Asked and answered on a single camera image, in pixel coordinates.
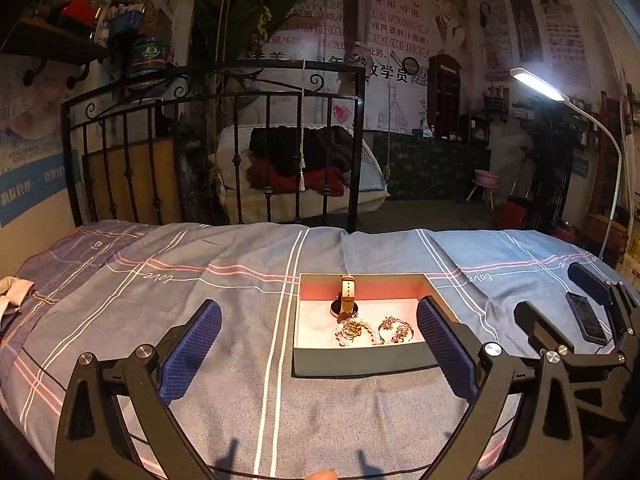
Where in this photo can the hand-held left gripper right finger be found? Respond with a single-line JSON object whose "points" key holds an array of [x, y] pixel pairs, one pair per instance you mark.
{"points": [[445, 355]]}

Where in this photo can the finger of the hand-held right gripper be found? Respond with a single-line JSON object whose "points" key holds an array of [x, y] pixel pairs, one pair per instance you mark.
{"points": [[590, 280], [532, 317]]}

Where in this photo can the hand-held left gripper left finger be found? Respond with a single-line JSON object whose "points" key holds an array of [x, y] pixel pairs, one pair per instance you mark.
{"points": [[192, 350]]}

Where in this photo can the pale green jewelry box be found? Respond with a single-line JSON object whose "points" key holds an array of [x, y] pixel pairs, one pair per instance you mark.
{"points": [[360, 362]]}

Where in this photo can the person's left hand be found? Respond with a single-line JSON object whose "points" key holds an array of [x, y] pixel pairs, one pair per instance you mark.
{"points": [[323, 475]]}

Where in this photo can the black smartphone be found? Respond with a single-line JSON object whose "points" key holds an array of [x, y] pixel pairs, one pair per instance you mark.
{"points": [[587, 317]]}

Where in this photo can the blue striped bedsheet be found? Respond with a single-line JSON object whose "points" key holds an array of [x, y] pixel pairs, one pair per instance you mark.
{"points": [[200, 270]]}

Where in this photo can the red container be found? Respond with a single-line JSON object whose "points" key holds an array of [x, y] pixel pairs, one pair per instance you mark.
{"points": [[511, 214]]}

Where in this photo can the pink stool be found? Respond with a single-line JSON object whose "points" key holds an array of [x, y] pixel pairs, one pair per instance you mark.
{"points": [[485, 179]]}

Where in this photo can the white hanging swing chair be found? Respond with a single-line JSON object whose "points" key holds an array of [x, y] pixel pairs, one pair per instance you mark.
{"points": [[235, 185]]}

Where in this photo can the green patterned counter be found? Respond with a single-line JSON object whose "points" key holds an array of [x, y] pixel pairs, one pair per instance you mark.
{"points": [[425, 170]]}

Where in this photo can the beige cloth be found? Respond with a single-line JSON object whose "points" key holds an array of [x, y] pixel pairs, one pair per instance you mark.
{"points": [[15, 300]]}

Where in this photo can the yellow wooden board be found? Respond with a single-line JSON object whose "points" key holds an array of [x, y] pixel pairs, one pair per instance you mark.
{"points": [[105, 180]]}

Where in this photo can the light blue cushion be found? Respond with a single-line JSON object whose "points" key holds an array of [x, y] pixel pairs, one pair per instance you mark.
{"points": [[370, 170]]}

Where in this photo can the white floor lamp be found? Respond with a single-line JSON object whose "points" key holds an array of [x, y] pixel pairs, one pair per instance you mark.
{"points": [[540, 82]]}

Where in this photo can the red garment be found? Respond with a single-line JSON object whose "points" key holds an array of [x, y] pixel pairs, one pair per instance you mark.
{"points": [[320, 182]]}

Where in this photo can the black metal bed headboard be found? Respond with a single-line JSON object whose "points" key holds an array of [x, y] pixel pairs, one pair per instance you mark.
{"points": [[358, 160]]}

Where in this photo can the black garment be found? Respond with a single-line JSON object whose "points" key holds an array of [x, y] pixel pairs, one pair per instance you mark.
{"points": [[285, 150]]}

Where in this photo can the red phone booth cabinet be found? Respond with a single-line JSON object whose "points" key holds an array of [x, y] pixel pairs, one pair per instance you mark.
{"points": [[445, 95]]}

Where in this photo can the green round tin can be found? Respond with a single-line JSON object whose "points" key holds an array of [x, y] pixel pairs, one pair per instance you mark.
{"points": [[147, 60]]}

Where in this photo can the small white bottle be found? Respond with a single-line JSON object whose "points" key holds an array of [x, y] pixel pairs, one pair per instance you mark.
{"points": [[102, 32]]}

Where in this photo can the red box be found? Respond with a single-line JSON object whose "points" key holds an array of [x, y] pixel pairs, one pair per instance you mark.
{"points": [[79, 11]]}

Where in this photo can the wide portrait wall poster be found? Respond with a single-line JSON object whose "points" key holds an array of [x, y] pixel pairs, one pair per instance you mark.
{"points": [[562, 35]]}

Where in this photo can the blue and white wall poster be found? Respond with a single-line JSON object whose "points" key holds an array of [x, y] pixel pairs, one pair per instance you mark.
{"points": [[30, 160]]}

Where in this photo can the dark narrow wall poster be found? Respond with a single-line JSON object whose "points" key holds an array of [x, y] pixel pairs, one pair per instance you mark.
{"points": [[526, 27]]}

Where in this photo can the narrow portrait wall poster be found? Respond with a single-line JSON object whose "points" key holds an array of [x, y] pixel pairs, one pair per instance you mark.
{"points": [[494, 35]]}

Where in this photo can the large white wall poster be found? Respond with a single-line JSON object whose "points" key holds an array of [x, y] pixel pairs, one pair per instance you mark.
{"points": [[400, 25]]}

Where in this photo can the dark wooden wall shelf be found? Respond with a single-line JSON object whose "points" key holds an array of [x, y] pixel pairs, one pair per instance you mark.
{"points": [[60, 50]]}

